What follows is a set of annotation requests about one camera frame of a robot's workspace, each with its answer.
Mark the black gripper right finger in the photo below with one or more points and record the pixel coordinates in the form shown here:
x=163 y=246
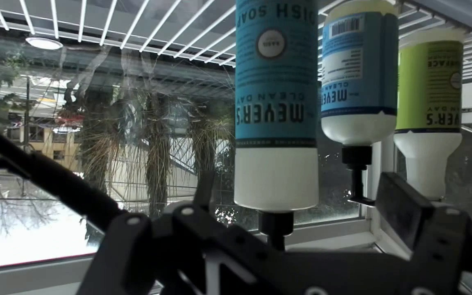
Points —
x=443 y=251

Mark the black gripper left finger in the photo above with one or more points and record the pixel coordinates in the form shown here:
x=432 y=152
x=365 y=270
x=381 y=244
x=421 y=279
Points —
x=139 y=256

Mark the blue label dish soap bottle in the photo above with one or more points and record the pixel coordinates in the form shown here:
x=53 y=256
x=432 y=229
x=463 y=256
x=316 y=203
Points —
x=278 y=108

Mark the white framed window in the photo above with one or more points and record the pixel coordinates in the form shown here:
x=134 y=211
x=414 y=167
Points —
x=29 y=272

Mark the green label soap bottle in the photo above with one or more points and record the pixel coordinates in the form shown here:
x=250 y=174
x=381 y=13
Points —
x=430 y=92

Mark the blue label pump soap bottle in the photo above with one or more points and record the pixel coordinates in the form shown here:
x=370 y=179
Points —
x=360 y=70

